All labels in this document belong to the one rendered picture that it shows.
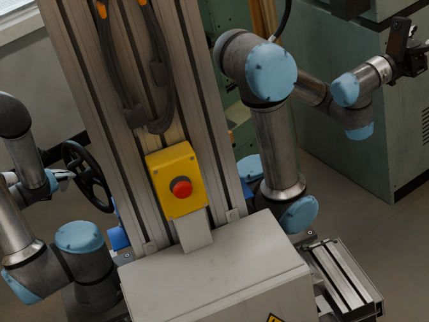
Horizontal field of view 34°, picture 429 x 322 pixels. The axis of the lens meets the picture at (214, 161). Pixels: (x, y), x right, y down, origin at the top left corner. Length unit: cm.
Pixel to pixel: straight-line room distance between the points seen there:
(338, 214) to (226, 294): 193
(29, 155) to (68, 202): 180
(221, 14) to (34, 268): 101
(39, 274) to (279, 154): 67
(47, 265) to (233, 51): 72
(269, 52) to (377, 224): 175
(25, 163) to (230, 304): 85
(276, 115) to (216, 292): 47
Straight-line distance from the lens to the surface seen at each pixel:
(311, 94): 186
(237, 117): 252
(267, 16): 398
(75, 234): 186
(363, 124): 185
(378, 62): 184
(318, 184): 339
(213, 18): 230
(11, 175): 220
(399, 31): 187
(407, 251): 305
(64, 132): 401
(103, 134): 127
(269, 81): 153
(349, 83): 178
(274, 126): 163
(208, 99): 129
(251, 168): 188
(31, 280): 184
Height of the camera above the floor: 222
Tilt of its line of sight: 37 degrees down
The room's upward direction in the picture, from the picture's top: 15 degrees counter-clockwise
